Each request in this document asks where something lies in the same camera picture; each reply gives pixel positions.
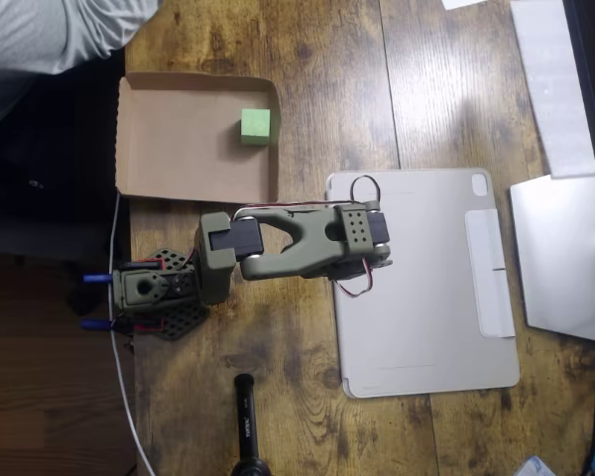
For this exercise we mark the green cube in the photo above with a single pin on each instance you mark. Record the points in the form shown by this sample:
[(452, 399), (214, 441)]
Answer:
[(255, 126)]

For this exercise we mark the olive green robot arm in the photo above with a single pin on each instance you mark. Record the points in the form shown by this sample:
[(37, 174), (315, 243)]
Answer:
[(322, 248)]

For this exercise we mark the brown cardboard tray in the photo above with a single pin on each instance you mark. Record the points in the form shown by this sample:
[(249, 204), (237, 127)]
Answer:
[(178, 144)]

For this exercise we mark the tablet in beige folio case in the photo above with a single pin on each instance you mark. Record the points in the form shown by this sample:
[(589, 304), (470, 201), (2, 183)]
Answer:
[(416, 317)]

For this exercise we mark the silver monitor stand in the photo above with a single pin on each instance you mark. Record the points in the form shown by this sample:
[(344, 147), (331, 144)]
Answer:
[(555, 258)]

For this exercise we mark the white foam sheet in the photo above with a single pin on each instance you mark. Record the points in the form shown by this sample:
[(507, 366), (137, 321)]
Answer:
[(550, 89)]

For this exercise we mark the white and blue packet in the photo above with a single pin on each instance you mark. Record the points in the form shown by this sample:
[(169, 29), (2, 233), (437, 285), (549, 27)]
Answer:
[(535, 467)]

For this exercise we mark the white paper sheet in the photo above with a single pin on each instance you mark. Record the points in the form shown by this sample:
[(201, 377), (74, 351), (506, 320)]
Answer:
[(463, 4)]

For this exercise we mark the person in grey shirt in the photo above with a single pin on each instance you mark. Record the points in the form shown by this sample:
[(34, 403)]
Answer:
[(30, 35)]

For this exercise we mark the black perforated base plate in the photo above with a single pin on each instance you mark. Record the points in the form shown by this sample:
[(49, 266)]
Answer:
[(183, 322)]

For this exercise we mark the black camera stand pole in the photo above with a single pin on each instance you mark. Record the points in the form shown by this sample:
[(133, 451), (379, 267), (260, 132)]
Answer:
[(247, 421)]

